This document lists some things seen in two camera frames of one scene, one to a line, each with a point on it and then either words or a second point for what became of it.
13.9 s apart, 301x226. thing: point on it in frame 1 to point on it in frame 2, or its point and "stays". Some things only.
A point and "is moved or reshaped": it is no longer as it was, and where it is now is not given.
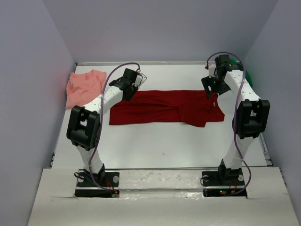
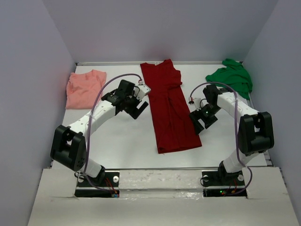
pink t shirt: [82, 88] stays
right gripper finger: [207, 83] to [198, 126]
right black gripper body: [212, 83] to [202, 118]
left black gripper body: [128, 89] to [132, 106]
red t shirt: [192, 107] is moved or reshaped
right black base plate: [224, 183] stays
